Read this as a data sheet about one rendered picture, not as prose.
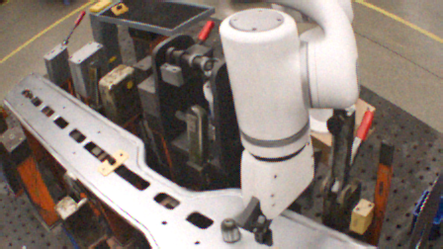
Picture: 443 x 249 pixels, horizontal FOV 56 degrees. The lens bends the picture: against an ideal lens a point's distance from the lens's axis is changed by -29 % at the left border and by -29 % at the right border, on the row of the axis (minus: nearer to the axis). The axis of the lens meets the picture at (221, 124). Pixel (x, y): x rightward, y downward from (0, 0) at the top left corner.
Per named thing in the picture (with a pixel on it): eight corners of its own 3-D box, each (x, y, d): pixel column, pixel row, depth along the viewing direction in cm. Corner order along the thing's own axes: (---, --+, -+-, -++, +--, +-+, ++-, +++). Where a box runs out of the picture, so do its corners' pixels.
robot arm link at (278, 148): (271, 86, 70) (274, 106, 71) (222, 124, 65) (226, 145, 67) (323, 108, 64) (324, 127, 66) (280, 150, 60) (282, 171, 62)
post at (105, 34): (112, 121, 177) (87, 14, 151) (127, 109, 181) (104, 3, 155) (124, 128, 172) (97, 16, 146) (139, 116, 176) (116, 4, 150)
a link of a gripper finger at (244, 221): (272, 171, 69) (277, 199, 73) (230, 210, 66) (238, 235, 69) (279, 175, 69) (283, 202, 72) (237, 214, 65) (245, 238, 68)
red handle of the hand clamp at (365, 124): (323, 188, 87) (360, 105, 88) (327, 191, 89) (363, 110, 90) (341, 196, 84) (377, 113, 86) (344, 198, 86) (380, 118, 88)
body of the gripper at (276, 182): (278, 99, 71) (286, 165, 78) (222, 145, 66) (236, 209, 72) (323, 119, 66) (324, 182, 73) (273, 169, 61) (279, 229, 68)
